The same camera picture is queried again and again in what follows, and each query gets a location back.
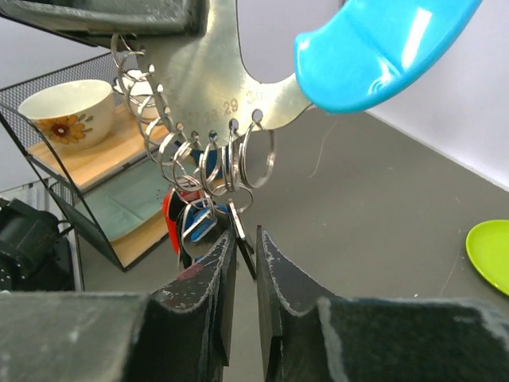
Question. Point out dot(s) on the lime green plate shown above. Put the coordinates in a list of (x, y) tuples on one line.
[(487, 249)]

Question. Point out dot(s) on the red capped key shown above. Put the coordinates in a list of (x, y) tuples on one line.
[(172, 206)]

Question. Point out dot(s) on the flower pattern bowl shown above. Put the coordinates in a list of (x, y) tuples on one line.
[(74, 115)]

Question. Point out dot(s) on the black capped key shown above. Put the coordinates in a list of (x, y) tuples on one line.
[(241, 238)]

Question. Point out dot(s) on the pale green dish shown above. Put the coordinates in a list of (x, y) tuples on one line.
[(128, 201)]

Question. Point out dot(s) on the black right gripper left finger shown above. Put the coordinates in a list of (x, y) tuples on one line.
[(180, 332)]

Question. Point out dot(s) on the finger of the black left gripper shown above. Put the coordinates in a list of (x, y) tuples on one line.
[(92, 22)]

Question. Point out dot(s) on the black wire shelf rack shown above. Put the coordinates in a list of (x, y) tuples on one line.
[(70, 175)]

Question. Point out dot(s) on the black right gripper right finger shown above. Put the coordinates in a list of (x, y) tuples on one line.
[(308, 333)]

